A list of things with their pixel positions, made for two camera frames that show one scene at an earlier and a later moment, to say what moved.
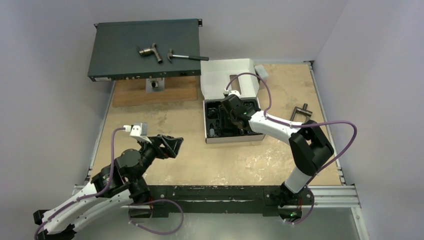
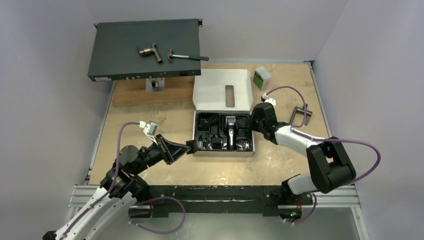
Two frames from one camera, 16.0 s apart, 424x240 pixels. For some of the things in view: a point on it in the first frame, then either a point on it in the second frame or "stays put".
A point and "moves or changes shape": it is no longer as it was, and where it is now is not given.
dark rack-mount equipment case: (115, 52) stays put
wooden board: (133, 92) stays put
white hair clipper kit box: (215, 77) moves or changes shape
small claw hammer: (170, 56) stays put
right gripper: (230, 110) to (253, 120)
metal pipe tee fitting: (148, 51) stays put
